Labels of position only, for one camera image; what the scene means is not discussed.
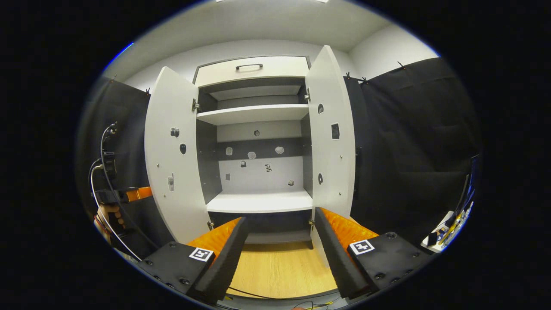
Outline black backdrop cloth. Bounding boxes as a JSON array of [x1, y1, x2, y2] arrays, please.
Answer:
[[77, 57, 483, 259]]

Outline cluttered white side table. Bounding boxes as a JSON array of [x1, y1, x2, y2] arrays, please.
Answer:
[[420, 200, 475, 254]]

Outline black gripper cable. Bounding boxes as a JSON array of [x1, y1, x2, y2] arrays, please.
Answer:
[[100, 123, 161, 251]]

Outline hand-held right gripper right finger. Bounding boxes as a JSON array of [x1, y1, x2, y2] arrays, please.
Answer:
[[314, 207, 433, 301]]

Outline white cabinet drawer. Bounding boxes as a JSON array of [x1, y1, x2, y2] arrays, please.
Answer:
[[194, 56, 310, 88]]

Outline white shoe cabinet door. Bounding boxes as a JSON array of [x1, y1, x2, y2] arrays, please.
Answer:
[[144, 66, 212, 245], [305, 45, 357, 267]]

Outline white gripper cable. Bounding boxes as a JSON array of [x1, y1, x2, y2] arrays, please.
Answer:
[[90, 165, 143, 262]]

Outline white cabinet shelf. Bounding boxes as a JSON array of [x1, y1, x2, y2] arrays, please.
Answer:
[[196, 104, 310, 126], [206, 190, 314, 214]]

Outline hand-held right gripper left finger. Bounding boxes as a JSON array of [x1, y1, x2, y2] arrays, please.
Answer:
[[138, 217, 249, 305]]

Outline white double-door shoe cabinet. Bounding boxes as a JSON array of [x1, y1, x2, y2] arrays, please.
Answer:
[[192, 55, 315, 250]]

